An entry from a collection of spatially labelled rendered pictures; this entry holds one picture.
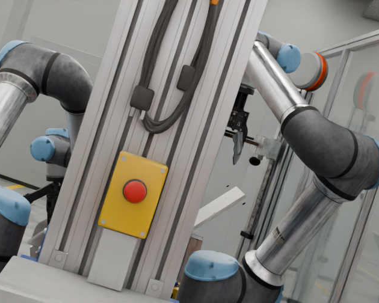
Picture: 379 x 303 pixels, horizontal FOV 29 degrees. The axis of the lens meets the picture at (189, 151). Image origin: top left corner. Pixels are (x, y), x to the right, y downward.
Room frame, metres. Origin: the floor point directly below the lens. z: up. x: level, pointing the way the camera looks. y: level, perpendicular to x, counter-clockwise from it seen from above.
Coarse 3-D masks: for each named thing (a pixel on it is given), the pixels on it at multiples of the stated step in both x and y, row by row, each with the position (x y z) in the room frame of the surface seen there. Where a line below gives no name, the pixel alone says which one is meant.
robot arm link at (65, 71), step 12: (60, 60) 1.84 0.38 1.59; (72, 60) 1.86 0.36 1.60; (60, 72) 1.83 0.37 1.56; (72, 72) 1.84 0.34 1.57; (84, 72) 1.88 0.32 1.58; (48, 84) 1.84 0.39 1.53; (60, 84) 1.83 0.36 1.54; (72, 84) 1.84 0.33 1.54; (84, 84) 1.87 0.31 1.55; (60, 96) 1.86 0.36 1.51; (72, 96) 1.86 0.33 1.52; (84, 96) 1.88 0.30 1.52; (72, 108) 1.90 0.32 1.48; (84, 108) 1.91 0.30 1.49; (72, 120) 1.96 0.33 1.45; (72, 132) 2.02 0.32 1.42; (72, 144) 2.07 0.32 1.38
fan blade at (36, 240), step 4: (40, 232) 2.39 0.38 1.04; (36, 236) 2.37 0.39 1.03; (40, 236) 2.36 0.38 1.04; (28, 240) 2.36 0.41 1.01; (32, 240) 2.35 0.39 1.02; (36, 240) 2.35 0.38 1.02; (40, 240) 2.34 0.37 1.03; (32, 244) 2.33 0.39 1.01; (36, 244) 2.33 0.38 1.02; (40, 244) 2.32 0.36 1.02
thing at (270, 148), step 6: (258, 138) 2.85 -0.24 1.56; (264, 138) 2.83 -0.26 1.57; (264, 144) 2.82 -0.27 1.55; (270, 144) 2.84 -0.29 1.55; (276, 144) 2.86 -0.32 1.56; (252, 150) 2.86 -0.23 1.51; (258, 150) 2.84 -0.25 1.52; (264, 150) 2.83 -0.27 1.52; (270, 150) 2.85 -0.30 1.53; (276, 150) 2.87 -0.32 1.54; (270, 156) 2.86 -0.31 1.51; (276, 156) 2.88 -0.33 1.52
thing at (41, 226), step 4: (44, 220) 2.72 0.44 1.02; (40, 224) 2.72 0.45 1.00; (44, 224) 2.70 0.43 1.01; (36, 228) 2.71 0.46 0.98; (40, 228) 2.69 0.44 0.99; (44, 228) 2.67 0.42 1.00; (36, 232) 2.69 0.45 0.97; (32, 236) 2.69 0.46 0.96; (32, 248) 2.63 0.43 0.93; (36, 248) 2.62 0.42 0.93; (32, 252) 2.62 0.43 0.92; (32, 256) 2.60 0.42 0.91; (36, 256) 2.59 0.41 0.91
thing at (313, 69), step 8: (304, 56) 2.93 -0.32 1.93; (312, 56) 2.90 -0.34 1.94; (320, 56) 2.90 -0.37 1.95; (304, 64) 2.92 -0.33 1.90; (312, 64) 2.89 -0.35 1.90; (320, 64) 2.87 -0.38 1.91; (296, 72) 2.94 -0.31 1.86; (304, 72) 2.91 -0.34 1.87; (312, 72) 2.88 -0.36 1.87; (320, 72) 2.87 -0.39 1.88; (296, 80) 2.93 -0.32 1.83; (304, 80) 2.90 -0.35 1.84; (312, 80) 2.87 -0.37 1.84; (320, 80) 2.88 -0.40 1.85; (304, 88) 2.91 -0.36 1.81; (312, 88) 2.90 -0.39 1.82
